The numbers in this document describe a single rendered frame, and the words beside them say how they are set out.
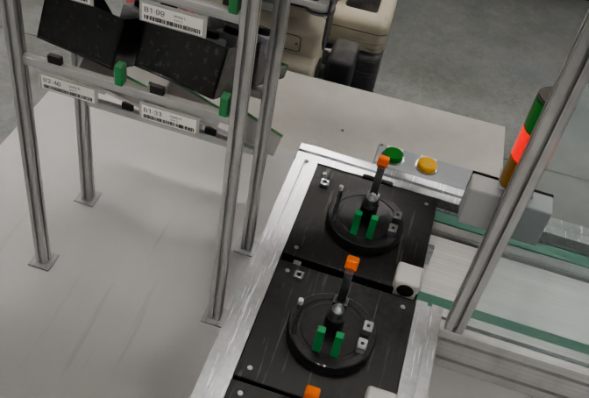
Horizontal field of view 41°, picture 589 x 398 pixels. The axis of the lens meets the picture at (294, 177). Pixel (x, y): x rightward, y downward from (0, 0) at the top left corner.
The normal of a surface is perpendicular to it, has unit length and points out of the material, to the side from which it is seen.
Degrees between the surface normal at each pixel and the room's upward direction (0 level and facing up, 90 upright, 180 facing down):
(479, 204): 90
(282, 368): 0
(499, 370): 90
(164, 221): 0
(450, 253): 0
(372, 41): 90
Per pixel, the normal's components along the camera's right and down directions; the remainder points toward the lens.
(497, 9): 0.14, -0.71
